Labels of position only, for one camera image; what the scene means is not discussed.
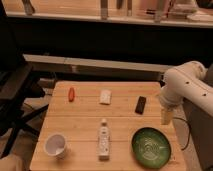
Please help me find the black eraser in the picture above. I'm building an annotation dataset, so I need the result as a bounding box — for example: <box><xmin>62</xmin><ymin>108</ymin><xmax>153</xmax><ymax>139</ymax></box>
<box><xmin>135</xmin><ymin>96</ymin><xmax>146</xmax><ymax>114</ymax></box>

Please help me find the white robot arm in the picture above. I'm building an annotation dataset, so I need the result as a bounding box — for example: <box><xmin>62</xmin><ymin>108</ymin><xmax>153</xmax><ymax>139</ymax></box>
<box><xmin>158</xmin><ymin>61</ymin><xmax>213</xmax><ymax>125</ymax></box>

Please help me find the green bowl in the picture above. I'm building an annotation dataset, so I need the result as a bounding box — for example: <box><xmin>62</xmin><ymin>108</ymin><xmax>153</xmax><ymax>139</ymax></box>
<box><xmin>131</xmin><ymin>127</ymin><xmax>171</xmax><ymax>169</ymax></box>

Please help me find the white rectangular block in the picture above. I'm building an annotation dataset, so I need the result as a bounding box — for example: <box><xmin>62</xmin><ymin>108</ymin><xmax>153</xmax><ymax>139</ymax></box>
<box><xmin>100</xmin><ymin>90</ymin><xmax>111</xmax><ymax>105</ymax></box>

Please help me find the orange carrot toy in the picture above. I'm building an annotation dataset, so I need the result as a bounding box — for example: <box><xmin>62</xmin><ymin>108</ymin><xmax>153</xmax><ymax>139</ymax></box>
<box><xmin>68</xmin><ymin>87</ymin><xmax>75</xmax><ymax>102</ymax></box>

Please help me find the white paper cup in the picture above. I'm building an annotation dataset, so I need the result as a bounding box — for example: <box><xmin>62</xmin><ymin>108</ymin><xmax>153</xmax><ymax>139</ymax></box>
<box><xmin>44</xmin><ymin>133</ymin><xmax>67</xmax><ymax>159</ymax></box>

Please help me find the black office chair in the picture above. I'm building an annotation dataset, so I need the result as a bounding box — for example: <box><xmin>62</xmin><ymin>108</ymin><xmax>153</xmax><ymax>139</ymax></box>
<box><xmin>0</xmin><ymin>55</ymin><xmax>48</xmax><ymax>157</ymax></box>

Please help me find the black cable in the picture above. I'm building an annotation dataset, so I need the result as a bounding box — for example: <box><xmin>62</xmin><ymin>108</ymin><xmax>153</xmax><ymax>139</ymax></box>
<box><xmin>172</xmin><ymin>116</ymin><xmax>191</xmax><ymax>151</ymax></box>

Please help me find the wooden bench rail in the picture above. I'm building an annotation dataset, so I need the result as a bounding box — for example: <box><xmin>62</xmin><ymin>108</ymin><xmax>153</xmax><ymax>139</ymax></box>
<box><xmin>24</xmin><ymin>54</ymin><xmax>173</xmax><ymax>73</ymax></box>

